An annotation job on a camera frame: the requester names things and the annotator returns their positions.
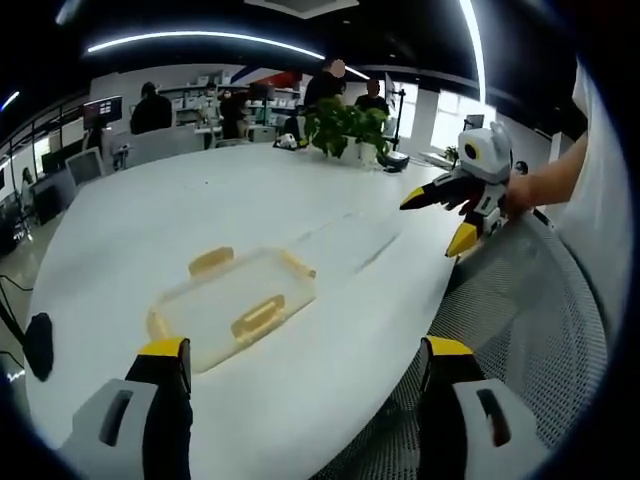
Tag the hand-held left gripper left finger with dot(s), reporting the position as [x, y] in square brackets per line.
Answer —
[120, 420]

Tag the black monitor stand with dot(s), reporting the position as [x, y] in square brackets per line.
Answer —
[395, 125]

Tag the dark computer monitor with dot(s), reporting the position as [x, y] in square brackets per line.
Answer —
[102, 110]

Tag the black chair armrest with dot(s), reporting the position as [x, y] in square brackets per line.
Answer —
[40, 347]

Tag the white storage shelf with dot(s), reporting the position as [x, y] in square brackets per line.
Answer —
[265, 110]

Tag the person's white shirt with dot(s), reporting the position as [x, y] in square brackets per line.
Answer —
[595, 190]

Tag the person's right hand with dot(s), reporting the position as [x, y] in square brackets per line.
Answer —
[520, 195]

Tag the clear lid with yellow clips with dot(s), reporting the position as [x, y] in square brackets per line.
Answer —
[235, 305]

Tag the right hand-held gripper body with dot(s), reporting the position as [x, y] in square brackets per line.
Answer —
[487, 155]

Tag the grey mesh office chair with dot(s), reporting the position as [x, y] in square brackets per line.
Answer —
[520, 300]

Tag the green potted plant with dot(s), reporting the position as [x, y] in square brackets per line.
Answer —
[345, 125]

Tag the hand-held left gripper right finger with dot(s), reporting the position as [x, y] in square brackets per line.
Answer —
[510, 430]

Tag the white device on table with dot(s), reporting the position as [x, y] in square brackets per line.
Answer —
[290, 141]

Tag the curved ceiling light strip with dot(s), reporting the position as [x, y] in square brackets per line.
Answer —
[476, 45]
[200, 39]

